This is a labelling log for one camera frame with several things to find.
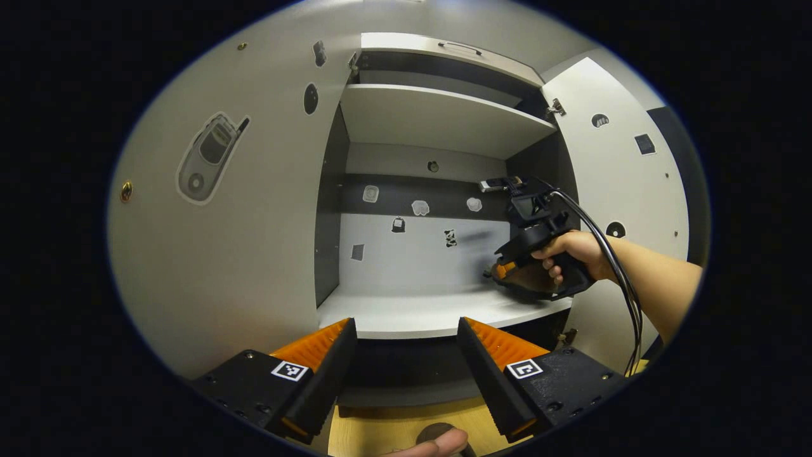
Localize white shoe cabinet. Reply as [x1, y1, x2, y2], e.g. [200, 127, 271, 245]
[314, 32, 575, 407]

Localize white cabinet door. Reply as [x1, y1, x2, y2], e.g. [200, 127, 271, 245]
[107, 10, 365, 381]
[541, 57, 690, 375]

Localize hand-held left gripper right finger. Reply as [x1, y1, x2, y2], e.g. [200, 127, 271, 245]
[457, 316, 632, 444]

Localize white cabinet drawer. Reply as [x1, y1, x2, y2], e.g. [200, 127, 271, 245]
[360, 32, 545, 88]

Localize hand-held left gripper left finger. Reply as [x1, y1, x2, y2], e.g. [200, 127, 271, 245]
[190, 317, 358, 445]

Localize black backdrop cloth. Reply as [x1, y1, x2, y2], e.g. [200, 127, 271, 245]
[647, 107, 710, 267]

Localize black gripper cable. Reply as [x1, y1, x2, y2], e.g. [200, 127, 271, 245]
[547, 189, 644, 376]

